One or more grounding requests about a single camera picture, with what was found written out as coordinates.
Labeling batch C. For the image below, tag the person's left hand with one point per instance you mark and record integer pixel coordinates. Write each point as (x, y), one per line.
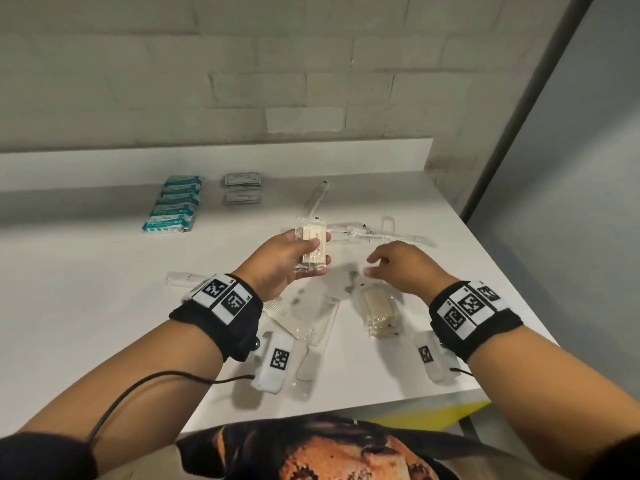
(272, 267)

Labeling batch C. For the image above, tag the person's right hand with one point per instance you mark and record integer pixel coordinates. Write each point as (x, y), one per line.
(412, 269)

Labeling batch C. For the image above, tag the thin pile of sachets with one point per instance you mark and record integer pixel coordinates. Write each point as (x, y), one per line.
(241, 198)

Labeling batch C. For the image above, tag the white sachets stack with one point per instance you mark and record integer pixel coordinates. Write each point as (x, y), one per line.
(242, 179)

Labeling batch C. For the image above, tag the teal wet wipe packets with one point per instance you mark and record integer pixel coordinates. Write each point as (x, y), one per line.
(172, 204)

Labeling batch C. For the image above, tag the person's right forearm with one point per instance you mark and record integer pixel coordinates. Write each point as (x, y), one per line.
(550, 394)

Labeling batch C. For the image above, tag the person's left forearm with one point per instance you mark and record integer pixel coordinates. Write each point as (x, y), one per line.
(140, 374)

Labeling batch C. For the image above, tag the dark table leg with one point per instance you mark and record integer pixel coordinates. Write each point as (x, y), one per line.
(468, 427)

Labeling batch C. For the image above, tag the dark door frame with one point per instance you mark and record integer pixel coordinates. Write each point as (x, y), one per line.
(525, 104)

